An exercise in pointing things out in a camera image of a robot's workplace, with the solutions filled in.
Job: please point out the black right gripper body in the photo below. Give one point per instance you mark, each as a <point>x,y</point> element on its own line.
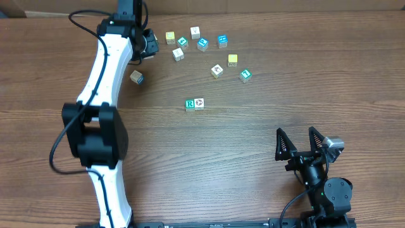
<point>300,158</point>

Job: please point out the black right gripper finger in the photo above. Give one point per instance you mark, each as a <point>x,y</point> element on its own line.
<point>285,149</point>
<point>315,139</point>

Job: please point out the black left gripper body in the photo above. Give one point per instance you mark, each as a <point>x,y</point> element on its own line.
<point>152,44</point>

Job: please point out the green R wooden block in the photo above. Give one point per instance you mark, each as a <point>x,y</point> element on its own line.
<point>189,105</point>

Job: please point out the white hand picture block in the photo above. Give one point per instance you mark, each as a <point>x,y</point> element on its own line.
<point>217,71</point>

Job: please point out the soccer ball wooden block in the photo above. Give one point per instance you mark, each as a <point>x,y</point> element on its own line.
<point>199,104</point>

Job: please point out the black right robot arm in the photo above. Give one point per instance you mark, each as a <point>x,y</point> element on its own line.
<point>330,198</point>

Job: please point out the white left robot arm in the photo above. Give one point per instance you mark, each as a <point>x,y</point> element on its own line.
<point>96,133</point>

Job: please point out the small yellow top block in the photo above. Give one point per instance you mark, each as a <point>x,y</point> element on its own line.
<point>170,38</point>

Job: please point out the white X wooden block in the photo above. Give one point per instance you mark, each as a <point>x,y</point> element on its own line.
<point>178,54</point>

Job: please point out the green 4 wooden block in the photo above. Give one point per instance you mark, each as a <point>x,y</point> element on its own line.
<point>182,42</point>

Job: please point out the white block blue side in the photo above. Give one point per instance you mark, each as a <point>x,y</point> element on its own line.
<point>137,77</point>

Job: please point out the white bulb picture block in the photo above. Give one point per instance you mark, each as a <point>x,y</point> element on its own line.
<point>195,32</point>

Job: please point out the blue P wooden block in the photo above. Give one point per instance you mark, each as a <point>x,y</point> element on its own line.
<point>202,44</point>

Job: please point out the blue top wooden block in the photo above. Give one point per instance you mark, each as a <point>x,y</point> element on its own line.
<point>222,41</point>

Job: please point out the yellow top wooden block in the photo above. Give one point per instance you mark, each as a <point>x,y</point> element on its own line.
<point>232,60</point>

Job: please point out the green 7 wooden block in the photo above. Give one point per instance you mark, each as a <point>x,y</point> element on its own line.
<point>245,75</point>

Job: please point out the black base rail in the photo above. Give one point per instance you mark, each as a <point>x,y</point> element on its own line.
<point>271,223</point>

